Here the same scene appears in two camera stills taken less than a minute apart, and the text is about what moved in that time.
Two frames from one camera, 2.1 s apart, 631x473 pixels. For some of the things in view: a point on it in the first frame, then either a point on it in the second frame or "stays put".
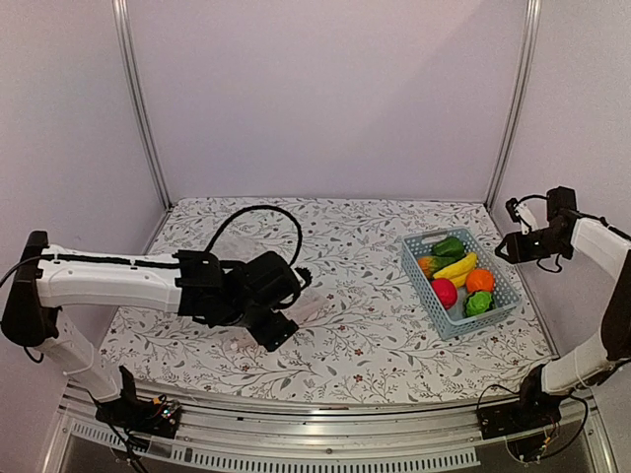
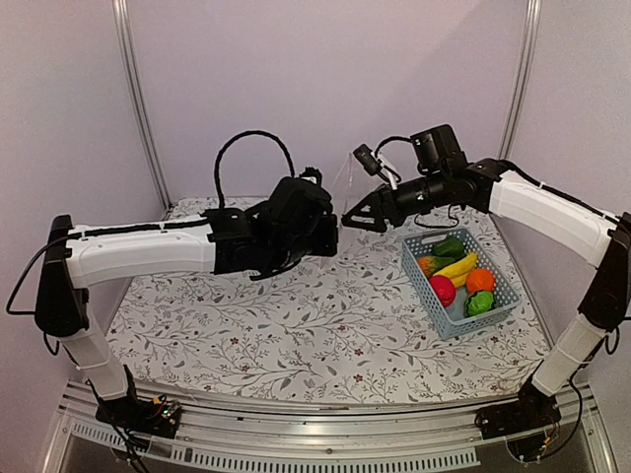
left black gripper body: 272,337 -> 302,248
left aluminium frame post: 120,9 stays put
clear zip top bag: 313,304 -> 339,196
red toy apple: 446,291 stays put
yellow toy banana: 458,271 stays put
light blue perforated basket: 452,322 stays put
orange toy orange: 480,280 stays put
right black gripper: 516,249 -> 383,203
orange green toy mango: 432,264 stays put
